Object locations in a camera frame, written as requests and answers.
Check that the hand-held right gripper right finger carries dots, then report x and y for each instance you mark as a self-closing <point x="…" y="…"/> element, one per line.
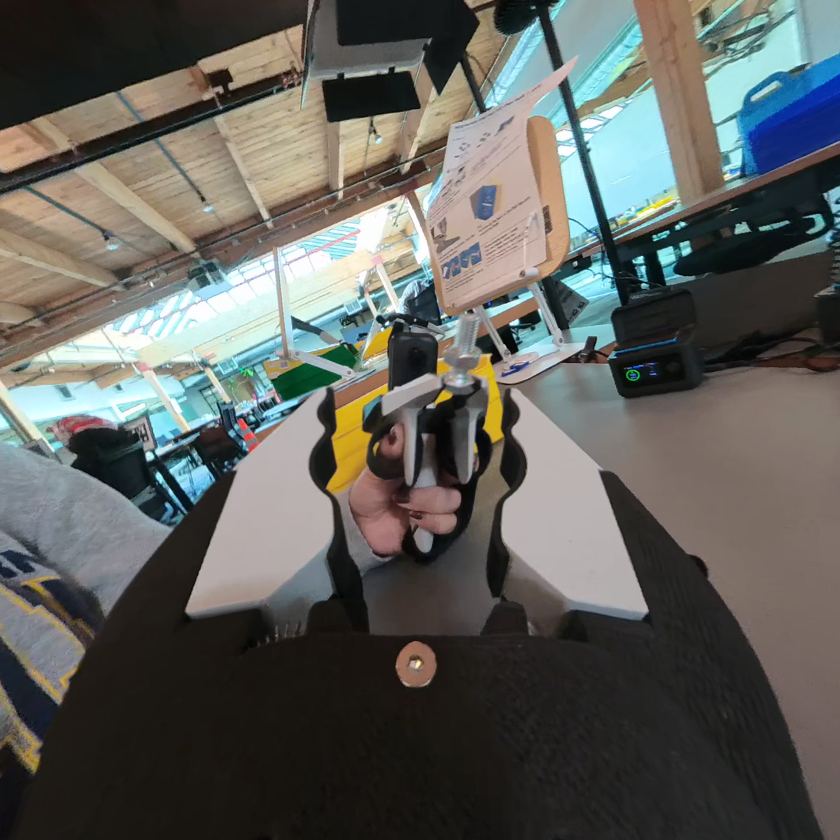
<point x="571" y="531"/>

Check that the small black clip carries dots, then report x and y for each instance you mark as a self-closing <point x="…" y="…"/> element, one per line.
<point x="587" y="348"/>

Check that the black metal post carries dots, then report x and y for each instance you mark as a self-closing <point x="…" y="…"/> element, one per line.
<point x="577" y="118"/>

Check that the white board stand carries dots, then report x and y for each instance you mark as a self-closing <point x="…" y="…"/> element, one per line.
<point x="544" y="361"/>
<point x="321" y="364"/>

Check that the person's left hand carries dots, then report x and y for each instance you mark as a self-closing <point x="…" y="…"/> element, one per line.
<point x="387" y="518"/>

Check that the grey overhead light panel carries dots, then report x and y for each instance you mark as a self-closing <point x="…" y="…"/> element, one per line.
<point x="367" y="59"/>

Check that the dark-top table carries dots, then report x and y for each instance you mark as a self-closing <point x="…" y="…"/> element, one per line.
<point x="754" y="187"/>

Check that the black charging case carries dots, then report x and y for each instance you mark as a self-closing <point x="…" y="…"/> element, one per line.
<point x="656" y="374"/>

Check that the yellow plastic bin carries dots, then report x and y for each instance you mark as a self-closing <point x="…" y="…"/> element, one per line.
<point x="348" y="446"/>

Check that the thin wooden board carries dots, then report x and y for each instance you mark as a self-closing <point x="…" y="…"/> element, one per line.
<point x="282" y="302"/>

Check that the black equipment box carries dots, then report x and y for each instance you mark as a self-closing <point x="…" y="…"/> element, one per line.
<point x="828" y="315"/>

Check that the small blue clip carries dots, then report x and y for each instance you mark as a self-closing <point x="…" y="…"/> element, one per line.
<point x="512" y="367"/>

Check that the wooden instruction board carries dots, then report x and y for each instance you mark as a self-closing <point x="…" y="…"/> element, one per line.
<point x="548" y="216"/>

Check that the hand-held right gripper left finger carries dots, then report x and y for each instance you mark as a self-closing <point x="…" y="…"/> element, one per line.
<point x="262" y="525"/>

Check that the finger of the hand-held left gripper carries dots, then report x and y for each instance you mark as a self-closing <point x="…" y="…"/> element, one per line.
<point x="463" y="439"/>
<point x="413" y="446"/>

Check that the printed instruction sheet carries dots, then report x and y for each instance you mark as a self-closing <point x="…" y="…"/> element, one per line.
<point x="459" y="262"/>

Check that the orange traffic cone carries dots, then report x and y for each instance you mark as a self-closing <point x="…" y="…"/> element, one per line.
<point x="248" y="436"/>

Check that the steel bolt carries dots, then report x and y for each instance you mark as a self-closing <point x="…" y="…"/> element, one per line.
<point x="467" y="334"/>

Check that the person in grey sweatshirt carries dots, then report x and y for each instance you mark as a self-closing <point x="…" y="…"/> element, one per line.
<point x="52" y="525"/>

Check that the green plastic bin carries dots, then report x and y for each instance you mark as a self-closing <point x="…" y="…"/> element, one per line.
<point x="308" y="377"/>

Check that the blue plastic crate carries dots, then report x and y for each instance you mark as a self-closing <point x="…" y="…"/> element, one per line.
<point x="787" y="124"/>

